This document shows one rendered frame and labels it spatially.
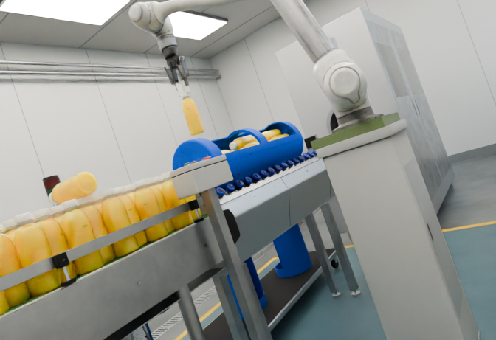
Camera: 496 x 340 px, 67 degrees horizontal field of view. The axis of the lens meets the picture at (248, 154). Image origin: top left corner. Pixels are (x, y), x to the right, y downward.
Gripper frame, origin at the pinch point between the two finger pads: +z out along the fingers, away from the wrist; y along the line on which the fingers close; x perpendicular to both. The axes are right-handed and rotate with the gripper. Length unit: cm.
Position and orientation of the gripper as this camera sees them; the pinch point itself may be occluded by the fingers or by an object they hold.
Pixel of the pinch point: (183, 88)
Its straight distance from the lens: 187.6
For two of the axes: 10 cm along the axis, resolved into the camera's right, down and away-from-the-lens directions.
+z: 3.3, 9.4, -0.3
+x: -5.5, 1.7, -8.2
